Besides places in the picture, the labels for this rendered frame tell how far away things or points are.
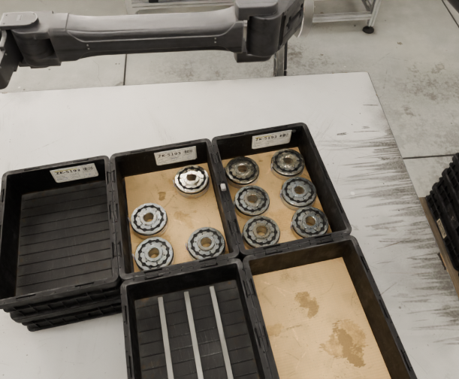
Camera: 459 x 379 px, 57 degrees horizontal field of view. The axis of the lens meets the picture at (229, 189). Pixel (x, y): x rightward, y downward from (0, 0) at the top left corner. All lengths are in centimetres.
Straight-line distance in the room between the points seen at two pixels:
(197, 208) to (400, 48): 237
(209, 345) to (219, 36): 72
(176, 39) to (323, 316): 75
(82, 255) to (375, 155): 105
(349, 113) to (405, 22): 193
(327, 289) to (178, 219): 46
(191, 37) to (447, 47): 286
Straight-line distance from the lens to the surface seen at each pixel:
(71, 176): 134
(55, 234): 131
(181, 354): 110
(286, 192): 126
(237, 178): 127
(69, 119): 176
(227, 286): 115
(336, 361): 112
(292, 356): 110
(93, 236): 127
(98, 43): 76
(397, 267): 140
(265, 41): 76
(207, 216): 124
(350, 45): 325
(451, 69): 329
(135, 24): 75
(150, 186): 132
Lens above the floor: 190
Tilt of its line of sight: 56 degrees down
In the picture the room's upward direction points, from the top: straight up
